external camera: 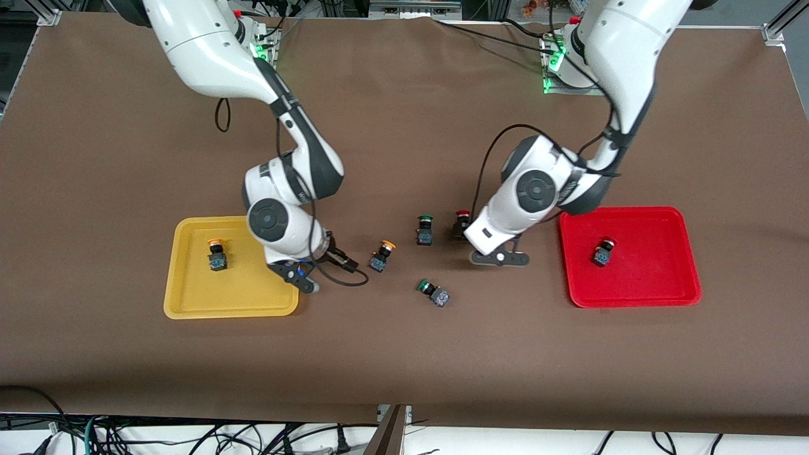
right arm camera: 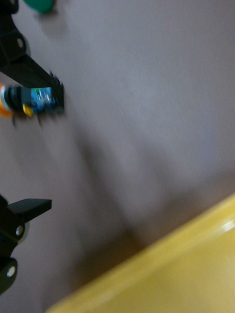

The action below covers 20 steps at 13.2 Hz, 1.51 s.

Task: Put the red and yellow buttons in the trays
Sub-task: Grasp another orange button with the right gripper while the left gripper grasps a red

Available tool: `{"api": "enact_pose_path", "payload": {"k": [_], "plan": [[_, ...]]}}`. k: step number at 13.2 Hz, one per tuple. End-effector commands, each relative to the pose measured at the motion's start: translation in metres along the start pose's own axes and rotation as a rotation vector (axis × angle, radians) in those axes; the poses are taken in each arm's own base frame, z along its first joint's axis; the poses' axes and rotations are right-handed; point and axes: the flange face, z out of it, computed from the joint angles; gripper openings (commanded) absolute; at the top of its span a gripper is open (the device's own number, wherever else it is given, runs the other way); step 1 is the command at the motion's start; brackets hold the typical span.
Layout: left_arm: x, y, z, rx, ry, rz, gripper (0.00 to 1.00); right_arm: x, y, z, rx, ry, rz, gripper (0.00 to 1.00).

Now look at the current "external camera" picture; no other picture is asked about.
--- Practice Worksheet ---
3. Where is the black floor cable loop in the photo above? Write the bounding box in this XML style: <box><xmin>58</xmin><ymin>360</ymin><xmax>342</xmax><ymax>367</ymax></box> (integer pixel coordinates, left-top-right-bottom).
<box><xmin>0</xmin><ymin>384</ymin><xmax>69</xmax><ymax>438</ymax></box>

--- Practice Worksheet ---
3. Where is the red plastic tray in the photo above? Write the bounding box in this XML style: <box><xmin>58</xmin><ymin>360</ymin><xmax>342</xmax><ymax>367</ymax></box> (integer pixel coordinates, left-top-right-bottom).
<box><xmin>559</xmin><ymin>206</ymin><xmax>702</xmax><ymax>309</ymax></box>

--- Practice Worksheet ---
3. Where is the yellow plastic tray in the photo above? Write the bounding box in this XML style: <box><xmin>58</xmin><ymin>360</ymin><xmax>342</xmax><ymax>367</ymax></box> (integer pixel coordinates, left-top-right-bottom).
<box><xmin>163</xmin><ymin>214</ymin><xmax>303</xmax><ymax>320</ymax></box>

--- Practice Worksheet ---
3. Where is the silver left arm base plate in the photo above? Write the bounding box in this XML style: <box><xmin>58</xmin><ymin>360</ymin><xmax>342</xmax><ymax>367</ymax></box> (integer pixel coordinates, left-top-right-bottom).
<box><xmin>541</xmin><ymin>32</ymin><xmax>609</xmax><ymax>97</ymax></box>

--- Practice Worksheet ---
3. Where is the black floor cable bundle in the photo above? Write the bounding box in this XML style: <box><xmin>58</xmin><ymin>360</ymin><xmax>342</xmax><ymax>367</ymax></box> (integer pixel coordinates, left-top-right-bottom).
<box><xmin>95</xmin><ymin>420</ymin><xmax>355</xmax><ymax>455</ymax></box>

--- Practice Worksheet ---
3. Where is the grey metal box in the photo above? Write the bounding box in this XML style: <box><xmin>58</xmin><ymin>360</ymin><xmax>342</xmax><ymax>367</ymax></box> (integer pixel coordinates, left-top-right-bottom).
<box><xmin>370</xmin><ymin>0</ymin><xmax>462</xmax><ymax>20</ymax></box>

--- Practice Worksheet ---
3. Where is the brown table cover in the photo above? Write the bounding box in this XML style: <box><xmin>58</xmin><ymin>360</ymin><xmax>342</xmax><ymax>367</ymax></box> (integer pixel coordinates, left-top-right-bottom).
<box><xmin>0</xmin><ymin>11</ymin><xmax>809</xmax><ymax>437</ymax></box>

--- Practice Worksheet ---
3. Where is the dark metal table post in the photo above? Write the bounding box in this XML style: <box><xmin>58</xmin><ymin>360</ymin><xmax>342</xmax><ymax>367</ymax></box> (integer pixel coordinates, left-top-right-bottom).
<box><xmin>363</xmin><ymin>404</ymin><xmax>408</xmax><ymax>455</ymax></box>

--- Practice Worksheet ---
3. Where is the green floor cable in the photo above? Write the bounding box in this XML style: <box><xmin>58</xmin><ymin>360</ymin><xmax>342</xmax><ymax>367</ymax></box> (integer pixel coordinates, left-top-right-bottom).
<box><xmin>83</xmin><ymin>414</ymin><xmax>102</xmax><ymax>455</ymax></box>

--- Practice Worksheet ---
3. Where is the black cable on table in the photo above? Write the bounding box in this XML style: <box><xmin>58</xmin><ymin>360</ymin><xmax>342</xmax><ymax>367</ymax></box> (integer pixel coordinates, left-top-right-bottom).
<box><xmin>502</xmin><ymin>18</ymin><xmax>556</xmax><ymax>39</ymax></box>
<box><xmin>433</xmin><ymin>18</ymin><xmax>547</xmax><ymax>50</ymax></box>

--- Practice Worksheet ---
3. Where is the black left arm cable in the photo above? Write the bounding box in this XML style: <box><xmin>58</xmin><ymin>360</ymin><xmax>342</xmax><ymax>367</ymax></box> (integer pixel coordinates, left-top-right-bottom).
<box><xmin>471</xmin><ymin>123</ymin><xmax>623</xmax><ymax>219</ymax></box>

